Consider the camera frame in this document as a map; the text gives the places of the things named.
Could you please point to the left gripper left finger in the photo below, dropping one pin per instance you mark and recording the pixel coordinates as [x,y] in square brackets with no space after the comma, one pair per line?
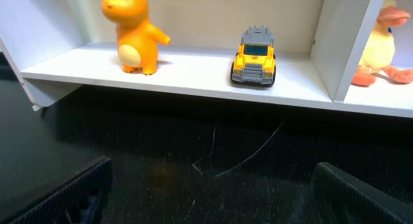
[55,201]

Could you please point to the orange rubber toy figure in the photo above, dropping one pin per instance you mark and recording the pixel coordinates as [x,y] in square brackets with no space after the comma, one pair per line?
[135,33]

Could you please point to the grey and yellow toy truck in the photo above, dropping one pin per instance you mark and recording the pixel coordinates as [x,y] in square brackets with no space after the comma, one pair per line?
[254,61]

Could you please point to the white shelf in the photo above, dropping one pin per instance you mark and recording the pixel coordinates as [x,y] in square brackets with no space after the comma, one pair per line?
[200,75]

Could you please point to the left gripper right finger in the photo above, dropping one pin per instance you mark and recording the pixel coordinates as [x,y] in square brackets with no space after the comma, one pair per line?
[355,201]

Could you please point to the yellow plush duck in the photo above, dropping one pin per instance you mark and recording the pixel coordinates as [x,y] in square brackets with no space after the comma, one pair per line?
[377,49]

